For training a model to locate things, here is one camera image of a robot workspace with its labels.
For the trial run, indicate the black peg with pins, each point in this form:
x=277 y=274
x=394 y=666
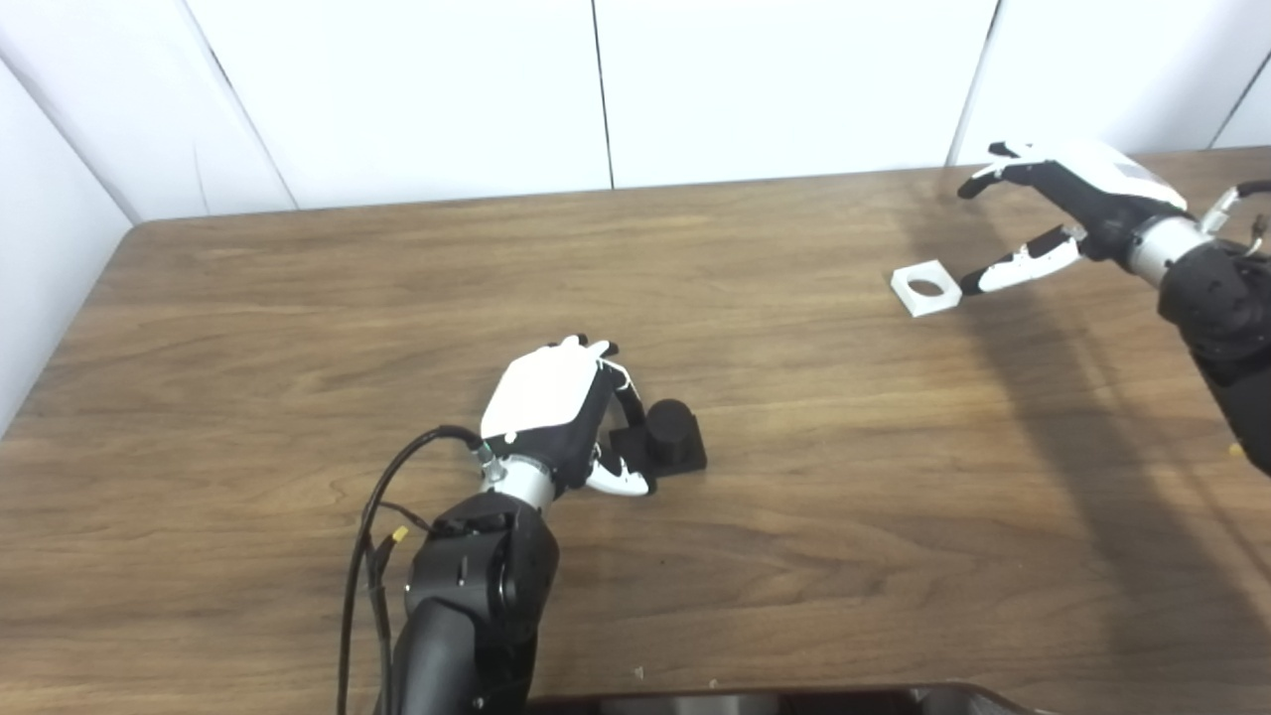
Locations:
x=673 y=432

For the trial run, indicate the white square piece with hole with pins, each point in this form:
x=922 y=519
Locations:
x=906 y=296

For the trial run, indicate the dark glossy robot torso edge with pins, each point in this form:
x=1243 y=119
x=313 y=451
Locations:
x=794 y=702

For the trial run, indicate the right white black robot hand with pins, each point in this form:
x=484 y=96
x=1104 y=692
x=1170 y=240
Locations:
x=1107 y=194

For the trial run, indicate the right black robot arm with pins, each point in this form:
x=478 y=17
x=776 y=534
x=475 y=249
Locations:
x=1226 y=308

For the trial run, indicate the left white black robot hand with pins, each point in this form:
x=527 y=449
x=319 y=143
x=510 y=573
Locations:
x=541 y=392

